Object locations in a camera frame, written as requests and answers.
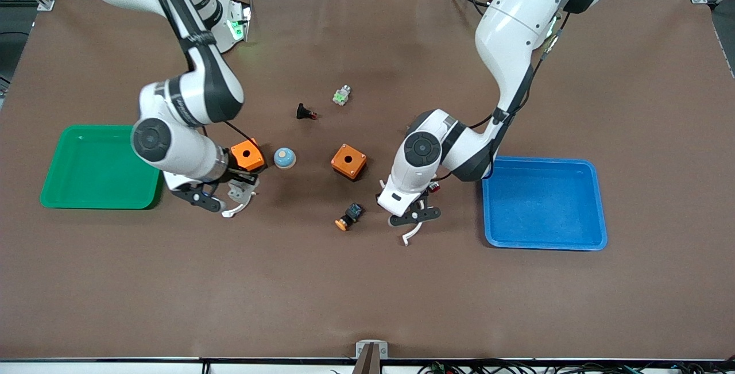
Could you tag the blue plastic tray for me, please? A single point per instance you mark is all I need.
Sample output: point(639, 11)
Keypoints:
point(517, 230)

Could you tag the orange button box black base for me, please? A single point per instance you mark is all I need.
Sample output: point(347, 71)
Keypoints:
point(255, 158)

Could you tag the green plastic tray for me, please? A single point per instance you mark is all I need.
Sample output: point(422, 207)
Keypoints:
point(86, 190)

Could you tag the white red circuit breaker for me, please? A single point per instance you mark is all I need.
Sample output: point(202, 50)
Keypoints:
point(241, 191)

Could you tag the brown table mat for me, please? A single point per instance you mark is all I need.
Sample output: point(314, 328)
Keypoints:
point(344, 282)

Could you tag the small white curved bracket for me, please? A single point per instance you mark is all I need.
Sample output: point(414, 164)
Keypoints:
point(231, 214)

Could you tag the brown camera post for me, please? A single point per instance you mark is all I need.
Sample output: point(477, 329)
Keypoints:
point(367, 363)

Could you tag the grey metal edge bracket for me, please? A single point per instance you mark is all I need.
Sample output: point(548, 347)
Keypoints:
point(362, 348)

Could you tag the blue dome push button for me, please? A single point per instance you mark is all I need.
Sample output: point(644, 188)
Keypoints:
point(284, 158)

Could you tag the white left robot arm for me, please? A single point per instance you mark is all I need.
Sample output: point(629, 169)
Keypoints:
point(517, 23)

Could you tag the orange mushroom button blue block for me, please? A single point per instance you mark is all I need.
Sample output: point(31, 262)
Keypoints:
point(353, 212)

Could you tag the black red indicator lamp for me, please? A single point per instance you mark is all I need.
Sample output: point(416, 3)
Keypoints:
point(302, 111)

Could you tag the green white push button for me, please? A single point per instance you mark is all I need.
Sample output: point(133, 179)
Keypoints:
point(341, 96)

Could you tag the orange white red indicator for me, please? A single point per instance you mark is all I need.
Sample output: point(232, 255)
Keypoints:
point(435, 186)

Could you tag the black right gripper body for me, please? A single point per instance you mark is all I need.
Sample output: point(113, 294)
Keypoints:
point(241, 176)

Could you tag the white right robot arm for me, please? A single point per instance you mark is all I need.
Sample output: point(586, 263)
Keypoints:
point(178, 155)

